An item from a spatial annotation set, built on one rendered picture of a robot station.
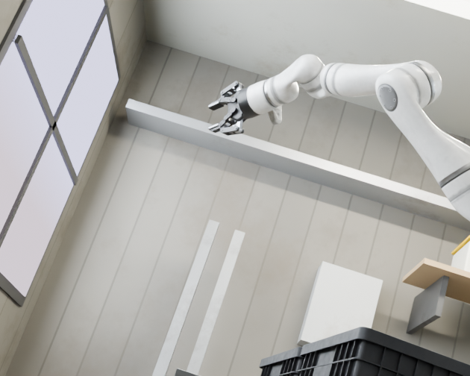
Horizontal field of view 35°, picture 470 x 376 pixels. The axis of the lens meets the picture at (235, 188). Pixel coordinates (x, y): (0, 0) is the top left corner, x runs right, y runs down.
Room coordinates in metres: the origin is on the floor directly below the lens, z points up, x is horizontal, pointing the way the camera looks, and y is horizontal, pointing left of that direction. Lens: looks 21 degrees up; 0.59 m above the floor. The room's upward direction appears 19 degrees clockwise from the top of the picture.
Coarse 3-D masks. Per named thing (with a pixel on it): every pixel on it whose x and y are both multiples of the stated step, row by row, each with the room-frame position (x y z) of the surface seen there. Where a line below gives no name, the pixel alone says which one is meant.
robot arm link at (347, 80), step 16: (336, 64) 1.36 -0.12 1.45; (352, 64) 1.33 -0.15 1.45; (400, 64) 1.24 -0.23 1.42; (416, 64) 1.18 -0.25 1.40; (336, 80) 1.35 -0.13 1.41; (352, 80) 1.32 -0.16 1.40; (368, 80) 1.30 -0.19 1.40; (432, 80) 1.18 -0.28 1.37; (352, 96) 1.36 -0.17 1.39; (432, 96) 1.20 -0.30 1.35
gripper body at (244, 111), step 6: (240, 90) 1.59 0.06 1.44; (246, 90) 1.57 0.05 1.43; (234, 96) 1.63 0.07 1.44; (240, 96) 1.58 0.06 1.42; (246, 96) 1.57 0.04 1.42; (240, 102) 1.59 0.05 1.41; (246, 102) 1.57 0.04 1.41; (228, 108) 1.65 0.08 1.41; (240, 108) 1.60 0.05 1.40; (246, 108) 1.59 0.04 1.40; (234, 114) 1.63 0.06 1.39; (240, 114) 1.62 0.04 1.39; (246, 114) 1.60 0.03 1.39; (252, 114) 1.60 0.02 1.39; (258, 114) 1.60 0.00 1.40; (240, 120) 1.63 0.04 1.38
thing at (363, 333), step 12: (336, 336) 1.51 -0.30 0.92; (348, 336) 1.43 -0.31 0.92; (360, 336) 1.37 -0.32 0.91; (372, 336) 1.37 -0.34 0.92; (384, 336) 1.37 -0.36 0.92; (312, 348) 1.66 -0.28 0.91; (324, 348) 1.58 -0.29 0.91; (396, 348) 1.37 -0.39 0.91; (408, 348) 1.37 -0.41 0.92; (420, 348) 1.38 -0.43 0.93; (432, 360) 1.38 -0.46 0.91; (444, 360) 1.38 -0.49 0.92; (456, 360) 1.38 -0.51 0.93; (456, 372) 1.39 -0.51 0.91; (468, 372) 1.39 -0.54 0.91
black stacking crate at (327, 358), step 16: (320, 352) 1.63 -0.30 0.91; (336, 352) 1.50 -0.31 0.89; (352, 352) 1.40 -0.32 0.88; (368, 352) 1.38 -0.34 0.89; (384, 352) 1.37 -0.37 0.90; (400, 352) 1.38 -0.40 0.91; (304, 368) 1.71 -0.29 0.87; (320, 368) 1.58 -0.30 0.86; (336, 368) 1.47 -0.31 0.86; (352, 368) 1.40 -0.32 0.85; (368, 368) 1.38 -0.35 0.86; (384, 368) 1.38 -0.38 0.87; (400, 368) 1.39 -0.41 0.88; (416, 368) 1.38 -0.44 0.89; (432, 368) 1.39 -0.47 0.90
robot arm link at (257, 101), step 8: (248, 88) 1.57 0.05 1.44; (256, 88) 1.55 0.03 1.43; (248, 96) 1.56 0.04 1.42; (256, 96) 1.55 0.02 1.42; (264, 96) 1.54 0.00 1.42; (256, 104) 1.56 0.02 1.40; (264, 104) 1.55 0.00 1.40; (256, 112) 1.59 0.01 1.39; (264, 112) 1.59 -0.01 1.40; (272, 112) 1.61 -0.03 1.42; (280, 112) 1.62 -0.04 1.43; (272, 120) 1.62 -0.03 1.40; (280, 120) 1.62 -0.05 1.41
